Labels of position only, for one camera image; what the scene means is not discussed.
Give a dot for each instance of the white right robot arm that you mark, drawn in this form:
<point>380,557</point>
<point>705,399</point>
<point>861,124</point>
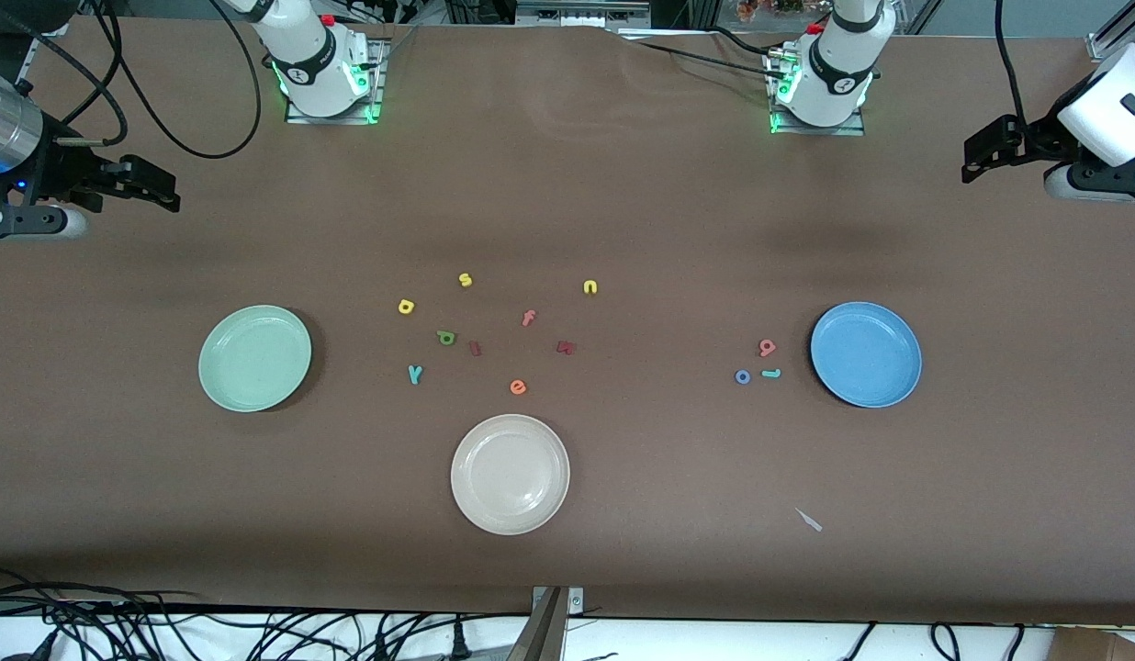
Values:
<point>315,64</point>

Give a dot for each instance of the aluminium frame profile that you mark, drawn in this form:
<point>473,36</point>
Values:
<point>1095,43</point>

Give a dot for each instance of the blue plate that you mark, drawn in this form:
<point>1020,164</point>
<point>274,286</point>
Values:
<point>866,354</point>

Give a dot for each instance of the beige plate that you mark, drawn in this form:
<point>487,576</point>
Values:
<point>510,474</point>

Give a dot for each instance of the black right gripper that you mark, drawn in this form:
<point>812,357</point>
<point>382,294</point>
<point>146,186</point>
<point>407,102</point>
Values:
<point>55,171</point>

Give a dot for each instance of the brown cardboard box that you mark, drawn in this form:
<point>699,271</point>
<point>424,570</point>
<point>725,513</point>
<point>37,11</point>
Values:
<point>1100,647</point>

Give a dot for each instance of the grey metal beam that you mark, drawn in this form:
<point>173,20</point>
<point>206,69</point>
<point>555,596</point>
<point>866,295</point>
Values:
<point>540,638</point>

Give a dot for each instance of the green plate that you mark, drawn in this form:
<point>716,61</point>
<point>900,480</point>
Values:
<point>254,358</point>

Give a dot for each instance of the small white paper scrap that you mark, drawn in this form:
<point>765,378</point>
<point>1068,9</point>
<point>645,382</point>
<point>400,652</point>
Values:
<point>809,520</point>

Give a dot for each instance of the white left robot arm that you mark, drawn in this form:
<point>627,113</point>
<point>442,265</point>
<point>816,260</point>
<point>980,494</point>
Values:
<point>838,73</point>

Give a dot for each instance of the grey metal box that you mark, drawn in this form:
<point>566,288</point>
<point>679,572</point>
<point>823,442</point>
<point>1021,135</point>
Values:
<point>581,14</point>

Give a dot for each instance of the grey metal table bracket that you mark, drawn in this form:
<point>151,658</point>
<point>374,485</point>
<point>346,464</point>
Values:
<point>575,601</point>

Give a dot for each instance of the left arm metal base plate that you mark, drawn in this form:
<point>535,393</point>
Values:
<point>857,126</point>

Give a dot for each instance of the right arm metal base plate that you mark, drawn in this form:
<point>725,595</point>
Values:
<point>377,87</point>

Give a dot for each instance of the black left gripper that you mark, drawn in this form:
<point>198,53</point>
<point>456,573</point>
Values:
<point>1036,140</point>

